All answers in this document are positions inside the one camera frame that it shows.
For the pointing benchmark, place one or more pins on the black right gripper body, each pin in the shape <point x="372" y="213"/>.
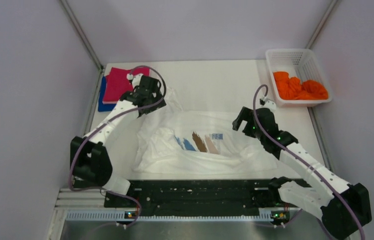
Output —
<point x="260" y="137"/>

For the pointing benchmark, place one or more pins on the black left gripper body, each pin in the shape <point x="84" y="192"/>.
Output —
<point x="152" y="108"/>

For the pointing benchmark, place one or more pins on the white printed t-shirt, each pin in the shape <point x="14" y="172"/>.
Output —
<point x="172" y="140"/>

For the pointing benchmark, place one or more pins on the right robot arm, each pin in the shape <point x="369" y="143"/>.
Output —
<point x="343" y="208"/>

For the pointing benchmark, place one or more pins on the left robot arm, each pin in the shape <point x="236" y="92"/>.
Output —
<point x="89" y="157"/>

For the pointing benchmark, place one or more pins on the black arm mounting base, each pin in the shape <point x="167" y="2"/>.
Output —
<point x="204" y="198"/>

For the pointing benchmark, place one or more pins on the folded magenta t-shirt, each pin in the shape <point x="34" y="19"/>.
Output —
<point x="117" y="84"/>

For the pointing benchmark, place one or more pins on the orange crumpled t-shirt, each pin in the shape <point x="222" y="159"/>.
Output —
<point x="291" y="88"/>

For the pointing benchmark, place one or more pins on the folded pink t-shirt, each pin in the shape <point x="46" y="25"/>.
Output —
<point x="109" y="102"/>

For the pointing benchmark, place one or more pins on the folded blue t-shirt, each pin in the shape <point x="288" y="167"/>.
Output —
<point x="103" y="107"/>

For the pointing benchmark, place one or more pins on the white plastic basket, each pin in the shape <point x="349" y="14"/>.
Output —
<point x="300" y="63"/>

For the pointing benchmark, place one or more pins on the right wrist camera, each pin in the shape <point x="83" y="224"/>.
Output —
<point x="268" y="103"/>

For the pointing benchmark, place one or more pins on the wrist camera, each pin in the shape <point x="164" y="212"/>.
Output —
<point x="134" y="79"/>
<point x="268" y="103"/>

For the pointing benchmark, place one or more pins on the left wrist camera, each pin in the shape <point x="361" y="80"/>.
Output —
<point x="134" y="79"/>

